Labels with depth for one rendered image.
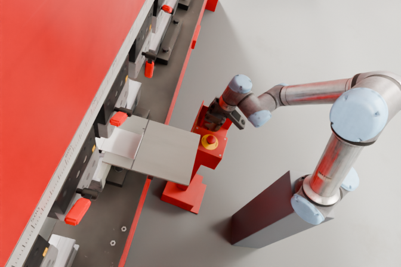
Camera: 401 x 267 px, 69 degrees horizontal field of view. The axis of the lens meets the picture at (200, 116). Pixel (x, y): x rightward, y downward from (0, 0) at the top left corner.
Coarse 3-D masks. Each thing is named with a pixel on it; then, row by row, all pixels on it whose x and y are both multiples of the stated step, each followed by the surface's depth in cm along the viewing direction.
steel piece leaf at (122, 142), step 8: (112, 136) 88; (120, 136) 89; (128, 136) 90; (136, 136) 90; (104, 144) 87; (112, 144) 87; (120, 144) 88; (128, 144) 88; (136, 144) 89; (112, 152) 86; (120, 152) 86; (128, 152) 87; (136, 152) 86
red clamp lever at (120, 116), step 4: (116, 108) 67; (120, 108) 66; (124, 108) 67; (120, 112) 63; (124, 112) 66; (128, 112) 67; (116, 116) 60; (120, 116) 61; (124, 116) 63; (128, 116) 67; (112, 120) 59; (116, 120) 59; (120, 120) 60; (124, 120) 63; (112, 124) 59; (116, 124) 59; (120, 124) 59
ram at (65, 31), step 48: (0, 0) 21; (48, 0) 27; (96, 0) 39; (144, 0) 66; (0, 48) 23; (48, 48) 30; (96, 48) 44; (0, 96) 24; (48, 96) 33; (0, 144) 26; (48, 144) 37; (0, 192) 29; (0, 240) 32
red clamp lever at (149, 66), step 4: (144, 52) 80; (148, 52) 80; (148, 56) 80; (152, 56) 80; (156, 56) 81; (148, 60) 81; (152, 60) 82; (148, 64) 82; (152, 64) 82; (148, 68) 83; (152, 68) 83; (144, 72) 86; (148, 72) 85; (152, 72) 86; (148, 76) 86
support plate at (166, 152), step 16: (128, 128) 91; (144, 128) 93; (160, 128) 94; (176, 128) 95; (144, 144) 90; (160, 144) 91; (176, 144) 92; (192, 144) 94; (112, 160) 85; (128, 160) 86; (144, 160) 87; (160, 160) 88; (176, 160) 89; (192, 160) 91; (160, 176) 85; (176, 176) 87
